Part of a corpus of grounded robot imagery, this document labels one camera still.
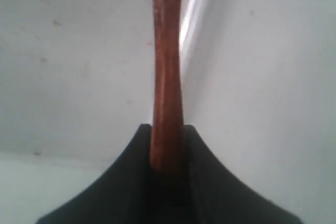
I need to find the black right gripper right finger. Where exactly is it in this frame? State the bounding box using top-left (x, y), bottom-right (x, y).
top-left (157, 124), bottom-right (307, 224)

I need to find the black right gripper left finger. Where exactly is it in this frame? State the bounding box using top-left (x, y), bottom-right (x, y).
top-left (37, 124), bottom-right (152, 223)

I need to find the brown wooden spoon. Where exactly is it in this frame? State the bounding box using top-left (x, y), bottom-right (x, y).
top-left (150, 0), bottom-right (185, 174)

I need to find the white plastic tray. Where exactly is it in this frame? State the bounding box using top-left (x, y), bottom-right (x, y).
top-left (1, 0), bottom-right (335, 223)

